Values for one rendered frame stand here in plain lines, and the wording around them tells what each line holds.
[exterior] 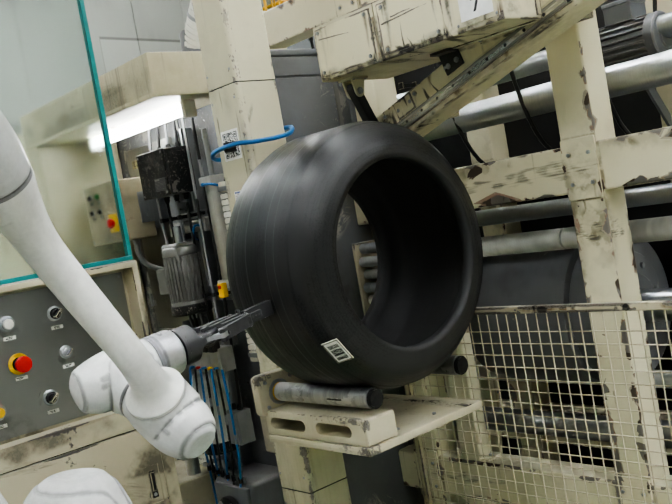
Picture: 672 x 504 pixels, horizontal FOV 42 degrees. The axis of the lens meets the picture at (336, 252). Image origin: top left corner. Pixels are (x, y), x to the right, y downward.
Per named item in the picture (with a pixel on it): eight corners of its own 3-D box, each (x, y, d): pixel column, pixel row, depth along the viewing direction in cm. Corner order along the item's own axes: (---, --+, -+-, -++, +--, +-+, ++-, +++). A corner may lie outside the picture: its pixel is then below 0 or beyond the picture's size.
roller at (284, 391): (287, 396, 212) (273, 403, 210) (282, 378, 212) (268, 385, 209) (386, 404, 186) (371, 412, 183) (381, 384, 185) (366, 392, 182)
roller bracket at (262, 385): (256, 417, 209) (249, 377, 208) (375, 374, 235) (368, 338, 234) (264, 417, 206) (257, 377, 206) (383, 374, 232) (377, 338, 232)
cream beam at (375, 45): (319, 83, 228) (309, 27, 227) (387, 80, 244) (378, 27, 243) (504, 19, 181) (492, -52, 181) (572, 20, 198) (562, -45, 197)
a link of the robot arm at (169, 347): (131, 338, 165) (157, 327, 169) (146, 383, 166) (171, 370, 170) (154, 338, 158) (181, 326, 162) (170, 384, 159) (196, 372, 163)
